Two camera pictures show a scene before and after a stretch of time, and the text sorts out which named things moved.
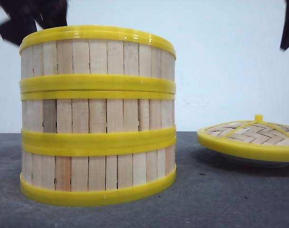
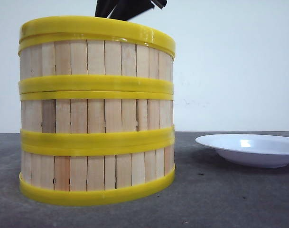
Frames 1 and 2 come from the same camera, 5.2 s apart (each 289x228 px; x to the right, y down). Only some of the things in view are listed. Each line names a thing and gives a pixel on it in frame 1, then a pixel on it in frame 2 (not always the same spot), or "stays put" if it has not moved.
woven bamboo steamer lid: x=257 y=138 to x=144 y=33
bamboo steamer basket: x=98 y=59 stays put
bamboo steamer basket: x=97 y=174 stays put
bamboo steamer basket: x=97 y=118 stays put
